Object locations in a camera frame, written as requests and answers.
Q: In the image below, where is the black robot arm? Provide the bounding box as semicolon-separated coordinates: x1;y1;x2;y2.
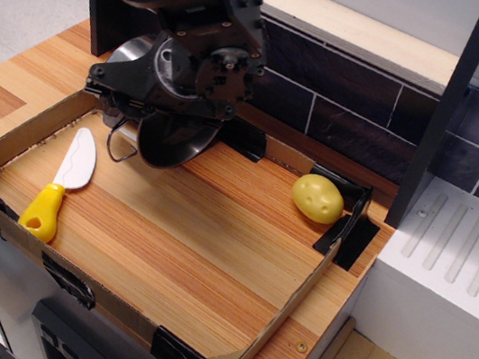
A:
85;0;266;146

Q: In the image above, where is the shiny metal pot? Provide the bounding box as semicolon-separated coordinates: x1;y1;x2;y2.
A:
86;28;236;179

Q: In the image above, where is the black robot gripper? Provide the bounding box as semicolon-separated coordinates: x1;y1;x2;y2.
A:
85;34;265;129

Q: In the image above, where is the cardboard fence with black tape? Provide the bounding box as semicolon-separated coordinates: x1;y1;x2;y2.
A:
0;92;381;359

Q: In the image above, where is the dark shelf frame with ledge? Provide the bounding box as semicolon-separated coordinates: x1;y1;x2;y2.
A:
89;0;479;227

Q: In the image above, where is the yellow toy potato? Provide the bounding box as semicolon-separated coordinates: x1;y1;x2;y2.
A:
292;174;345;225

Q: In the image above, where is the toy knife yellow handle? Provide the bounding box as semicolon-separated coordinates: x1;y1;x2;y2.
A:
14;119;103;250

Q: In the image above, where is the black oven front panel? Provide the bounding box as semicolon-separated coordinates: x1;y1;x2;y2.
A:
23;294;155;359

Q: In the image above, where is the white drainer sink unit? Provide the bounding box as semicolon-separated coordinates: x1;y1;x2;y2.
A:
352;178;479;359

